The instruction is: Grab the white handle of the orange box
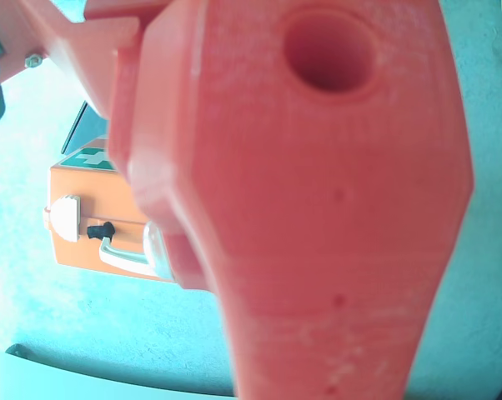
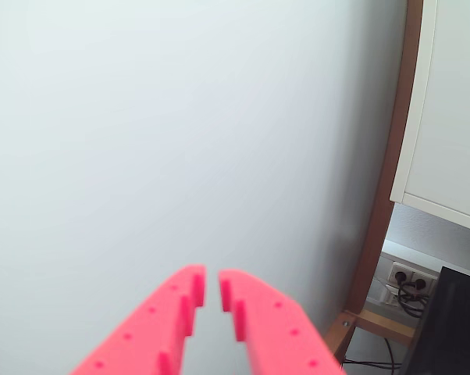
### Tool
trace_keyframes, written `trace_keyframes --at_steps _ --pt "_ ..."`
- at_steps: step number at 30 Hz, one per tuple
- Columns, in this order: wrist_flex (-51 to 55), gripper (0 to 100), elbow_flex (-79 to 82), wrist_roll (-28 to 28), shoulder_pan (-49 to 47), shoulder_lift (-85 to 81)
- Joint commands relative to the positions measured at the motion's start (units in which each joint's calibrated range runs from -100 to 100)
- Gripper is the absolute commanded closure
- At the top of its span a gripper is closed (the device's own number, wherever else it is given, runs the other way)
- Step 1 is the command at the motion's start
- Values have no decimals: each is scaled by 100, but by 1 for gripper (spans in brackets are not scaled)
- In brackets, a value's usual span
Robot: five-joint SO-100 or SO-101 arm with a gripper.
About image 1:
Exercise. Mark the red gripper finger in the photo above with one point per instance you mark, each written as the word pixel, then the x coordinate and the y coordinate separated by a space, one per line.
pixel 317 208

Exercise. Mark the white plate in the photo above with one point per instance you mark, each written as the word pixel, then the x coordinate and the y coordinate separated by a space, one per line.
pixel 121 256

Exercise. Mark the orange first aid box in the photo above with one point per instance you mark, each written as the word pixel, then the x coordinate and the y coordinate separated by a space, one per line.
pixel 96 196

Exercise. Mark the white ribbed box latch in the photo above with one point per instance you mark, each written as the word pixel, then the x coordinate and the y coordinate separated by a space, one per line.
pixel 64 218
pixel 156 250

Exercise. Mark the dark flat panel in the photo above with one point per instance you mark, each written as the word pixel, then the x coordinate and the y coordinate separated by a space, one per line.
pixel 82 131

